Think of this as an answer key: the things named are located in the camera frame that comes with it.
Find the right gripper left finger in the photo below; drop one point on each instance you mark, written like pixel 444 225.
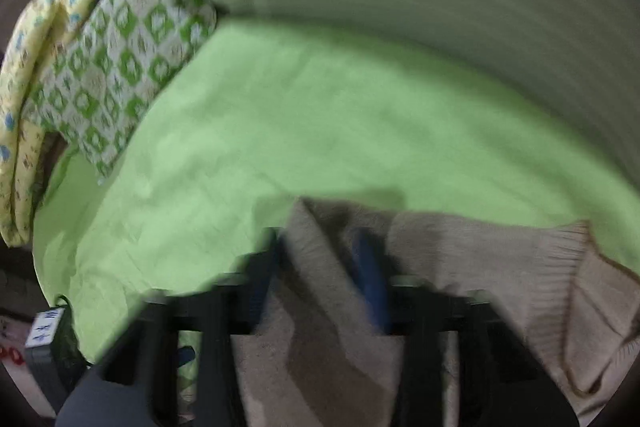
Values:
pixel 135 383

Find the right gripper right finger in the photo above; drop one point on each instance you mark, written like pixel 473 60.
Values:
pixel 501 383

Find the beige brown knit sweater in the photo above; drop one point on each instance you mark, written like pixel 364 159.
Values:
pixel 317 359

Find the green bed sheet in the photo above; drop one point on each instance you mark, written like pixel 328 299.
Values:
pixel 267 112

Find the yellow floral quilt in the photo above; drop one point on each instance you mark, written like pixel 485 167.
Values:
pixel 39 37

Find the green white patterned pillow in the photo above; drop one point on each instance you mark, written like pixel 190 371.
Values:
pixel 101 84

